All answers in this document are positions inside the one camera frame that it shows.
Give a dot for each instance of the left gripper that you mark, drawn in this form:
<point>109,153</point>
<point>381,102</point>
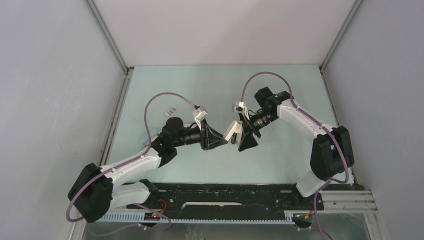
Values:
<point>208,137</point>

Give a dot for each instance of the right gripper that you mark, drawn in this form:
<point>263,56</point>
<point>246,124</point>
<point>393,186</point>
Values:
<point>249,141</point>

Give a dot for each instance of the white stapler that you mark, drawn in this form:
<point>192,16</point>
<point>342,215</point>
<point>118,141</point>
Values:
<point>229,132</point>

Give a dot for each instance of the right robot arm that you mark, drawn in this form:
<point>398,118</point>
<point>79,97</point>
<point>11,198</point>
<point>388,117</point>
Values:
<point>331,152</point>

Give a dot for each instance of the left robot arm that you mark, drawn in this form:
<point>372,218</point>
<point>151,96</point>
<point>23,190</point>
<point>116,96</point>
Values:
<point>101,188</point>

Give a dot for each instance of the light blue stapler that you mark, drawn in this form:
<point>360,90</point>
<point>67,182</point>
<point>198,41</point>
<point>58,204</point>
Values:
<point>144,141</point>

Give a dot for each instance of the staple box with barcode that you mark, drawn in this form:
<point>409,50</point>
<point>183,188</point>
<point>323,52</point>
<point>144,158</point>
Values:
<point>171,111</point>

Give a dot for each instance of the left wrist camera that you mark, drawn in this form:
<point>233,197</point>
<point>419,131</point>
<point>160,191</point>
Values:
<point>199,115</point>

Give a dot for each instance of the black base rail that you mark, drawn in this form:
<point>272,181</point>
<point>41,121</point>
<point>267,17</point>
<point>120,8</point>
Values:
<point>229,202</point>

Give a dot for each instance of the left aluminium frame post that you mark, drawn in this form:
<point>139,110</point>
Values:
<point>123,83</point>

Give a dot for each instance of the aluminium frame post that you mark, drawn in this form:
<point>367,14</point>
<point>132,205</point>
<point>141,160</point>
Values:
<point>123,83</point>
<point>355,8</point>

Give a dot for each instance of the right aluminium frame post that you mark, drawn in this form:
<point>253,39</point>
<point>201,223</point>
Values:
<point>355,8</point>

